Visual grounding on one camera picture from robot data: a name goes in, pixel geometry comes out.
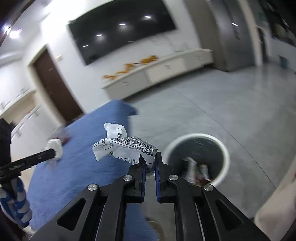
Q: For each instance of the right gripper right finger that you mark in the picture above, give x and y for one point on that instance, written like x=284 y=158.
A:
x=201 y=213

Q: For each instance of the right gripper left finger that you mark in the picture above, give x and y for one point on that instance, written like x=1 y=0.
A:
x=97 y=213

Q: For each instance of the white printed paper box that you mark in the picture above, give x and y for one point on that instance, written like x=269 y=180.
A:
x=129 y=149

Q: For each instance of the red white snack bag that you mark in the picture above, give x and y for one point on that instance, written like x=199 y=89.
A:
x=196 y=173

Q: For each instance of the white round trash bin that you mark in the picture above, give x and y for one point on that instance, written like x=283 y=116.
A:
x=202 y=148

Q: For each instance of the blue white gloved left hand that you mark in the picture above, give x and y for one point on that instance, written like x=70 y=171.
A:
x=17 y=208

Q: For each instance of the blue shaggy rug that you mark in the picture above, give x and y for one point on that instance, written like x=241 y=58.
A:
x=51 y=190

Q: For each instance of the clear bag with red wrappers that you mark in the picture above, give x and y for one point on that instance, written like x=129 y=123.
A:
x=62 y=134

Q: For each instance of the dark brown door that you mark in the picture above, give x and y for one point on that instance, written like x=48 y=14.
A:
x=56 y=88

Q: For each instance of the white TV cabinet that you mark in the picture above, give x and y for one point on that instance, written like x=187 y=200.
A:
x=146 y=76

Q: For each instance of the yellow dragon ornament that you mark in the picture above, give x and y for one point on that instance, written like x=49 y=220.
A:
x=130 y=66

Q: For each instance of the grey refrigerator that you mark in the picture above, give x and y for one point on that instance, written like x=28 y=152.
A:
x=227 y=28

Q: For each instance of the white wall cupboards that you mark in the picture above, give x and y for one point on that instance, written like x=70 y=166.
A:
x=21 y=108

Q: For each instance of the black wall television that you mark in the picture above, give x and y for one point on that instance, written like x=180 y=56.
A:
x=115 y=24

